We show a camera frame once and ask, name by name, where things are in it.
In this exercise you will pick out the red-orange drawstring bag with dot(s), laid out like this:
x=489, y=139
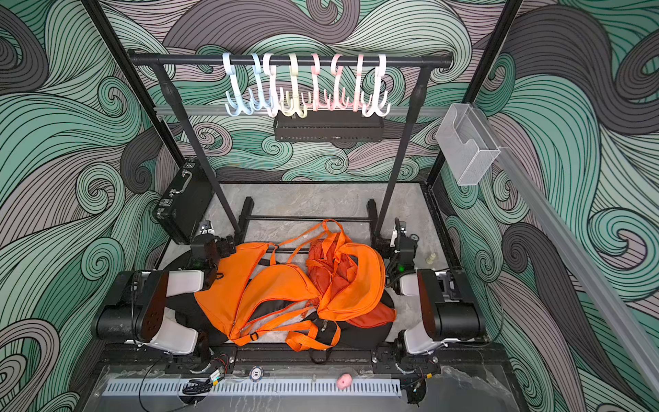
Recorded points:
x=351, y=279

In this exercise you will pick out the orange sling bag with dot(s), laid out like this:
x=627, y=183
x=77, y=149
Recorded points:
x=343, y=282

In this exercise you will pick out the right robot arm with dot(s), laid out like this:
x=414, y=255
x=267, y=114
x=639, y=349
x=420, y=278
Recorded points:
x=449, y=313

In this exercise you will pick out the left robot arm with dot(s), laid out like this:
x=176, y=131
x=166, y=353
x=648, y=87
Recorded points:
x=135, y=309

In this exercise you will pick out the pink hook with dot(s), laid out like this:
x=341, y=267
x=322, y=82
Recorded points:
x=314, y=96
x=358, y=98
x=339, y=99

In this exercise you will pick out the pale green hook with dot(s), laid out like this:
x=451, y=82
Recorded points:
x=291, y=103

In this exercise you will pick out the white hook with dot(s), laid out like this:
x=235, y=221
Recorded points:
x=274, y=106
x=378, y=104

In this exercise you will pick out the white hook rightmost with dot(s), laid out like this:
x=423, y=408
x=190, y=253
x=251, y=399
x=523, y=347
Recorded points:
x=378, y=104

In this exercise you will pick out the large orange backpack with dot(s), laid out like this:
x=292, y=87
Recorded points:
x=245, y=305

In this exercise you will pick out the pink small object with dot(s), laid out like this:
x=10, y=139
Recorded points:
x=344, y=382

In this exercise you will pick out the black clothes rack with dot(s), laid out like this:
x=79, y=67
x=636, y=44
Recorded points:
x=375, y=214

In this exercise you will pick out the black wall shelf tray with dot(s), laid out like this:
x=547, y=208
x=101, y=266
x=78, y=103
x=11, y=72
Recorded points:
x=327, y=126

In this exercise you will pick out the white mesh wall basket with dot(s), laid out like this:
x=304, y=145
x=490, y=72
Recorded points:
x=466, y=139

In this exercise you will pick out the black case on wall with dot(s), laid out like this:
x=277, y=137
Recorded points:
x=184, y=202

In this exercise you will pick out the white slotted cable duct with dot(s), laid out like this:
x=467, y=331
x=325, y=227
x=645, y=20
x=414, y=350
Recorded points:
x=265, y=387

